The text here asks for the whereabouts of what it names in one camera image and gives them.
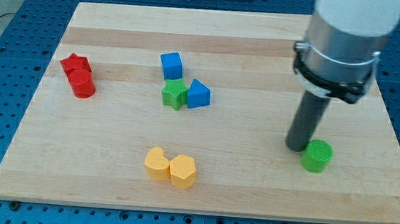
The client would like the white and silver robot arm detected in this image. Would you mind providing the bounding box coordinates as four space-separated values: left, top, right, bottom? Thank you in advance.
294 0 400 104

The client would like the green star block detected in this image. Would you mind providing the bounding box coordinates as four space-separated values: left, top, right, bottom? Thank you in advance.
161 78 189 110

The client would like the red star block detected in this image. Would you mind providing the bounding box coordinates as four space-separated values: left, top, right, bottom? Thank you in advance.
59 54 92 76

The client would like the blue triangle block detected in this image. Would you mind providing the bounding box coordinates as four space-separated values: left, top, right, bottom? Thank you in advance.
187 78 211 108

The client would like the light wooden board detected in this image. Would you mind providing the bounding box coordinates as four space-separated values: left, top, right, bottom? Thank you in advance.
0 3 400 224

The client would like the blue cube block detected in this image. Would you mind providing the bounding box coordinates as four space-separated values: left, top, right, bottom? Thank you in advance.
160 52 183 80

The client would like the yellow hexagon block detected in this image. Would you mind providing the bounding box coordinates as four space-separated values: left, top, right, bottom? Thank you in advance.
170 154 197 190

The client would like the yellow heart block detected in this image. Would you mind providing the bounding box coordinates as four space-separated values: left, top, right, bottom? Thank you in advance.
144 146 170 180

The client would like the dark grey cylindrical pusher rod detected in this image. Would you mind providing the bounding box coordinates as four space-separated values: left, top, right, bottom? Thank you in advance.
285 91 330 152

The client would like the red cylinder block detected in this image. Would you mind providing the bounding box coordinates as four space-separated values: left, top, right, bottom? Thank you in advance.
68 69 96 98

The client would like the green cylinder block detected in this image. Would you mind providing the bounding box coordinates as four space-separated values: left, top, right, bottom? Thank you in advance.
300 140 334 173

